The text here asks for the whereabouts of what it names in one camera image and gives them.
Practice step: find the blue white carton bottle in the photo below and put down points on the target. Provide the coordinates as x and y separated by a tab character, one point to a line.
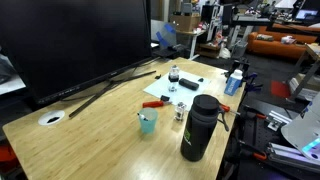
233	85

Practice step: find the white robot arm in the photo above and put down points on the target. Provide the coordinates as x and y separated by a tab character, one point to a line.
301	131

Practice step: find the clear panel with blue tape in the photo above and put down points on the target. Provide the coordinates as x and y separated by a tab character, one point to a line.
165	33

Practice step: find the black water bottle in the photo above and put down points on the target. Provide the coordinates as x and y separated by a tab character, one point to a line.
198	133

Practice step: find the white table mat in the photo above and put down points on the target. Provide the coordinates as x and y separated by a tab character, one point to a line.
160	88

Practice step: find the small black block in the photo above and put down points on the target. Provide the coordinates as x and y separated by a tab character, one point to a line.
200	79
157	76

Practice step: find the blue spring clamp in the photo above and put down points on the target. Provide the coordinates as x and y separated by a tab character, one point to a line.
252	85

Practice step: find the black monitor stand legs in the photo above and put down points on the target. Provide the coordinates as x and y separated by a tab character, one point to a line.
96	96

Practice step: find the orange sofa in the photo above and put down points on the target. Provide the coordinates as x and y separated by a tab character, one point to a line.
276	46

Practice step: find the black rectangular case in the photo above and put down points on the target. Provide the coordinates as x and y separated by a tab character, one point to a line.
188	83

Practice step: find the white black-tipped marker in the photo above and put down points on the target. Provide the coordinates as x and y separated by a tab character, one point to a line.
142	116

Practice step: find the large black monitor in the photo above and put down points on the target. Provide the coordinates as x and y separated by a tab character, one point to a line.
73	40

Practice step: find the small glass shaker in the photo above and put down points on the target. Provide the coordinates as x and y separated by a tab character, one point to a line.
180	111

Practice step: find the black table clamp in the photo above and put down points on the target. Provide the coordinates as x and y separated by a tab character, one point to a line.
239	66

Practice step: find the cardboard box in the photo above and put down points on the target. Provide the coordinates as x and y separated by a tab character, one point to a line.
185	22

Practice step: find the aluminium extrusion rail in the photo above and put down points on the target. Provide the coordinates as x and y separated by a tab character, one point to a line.
290	154

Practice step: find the black square pad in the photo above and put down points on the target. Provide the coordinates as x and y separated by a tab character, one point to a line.
165	98

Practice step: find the red floor mat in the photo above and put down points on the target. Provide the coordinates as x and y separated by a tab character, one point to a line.
280	89

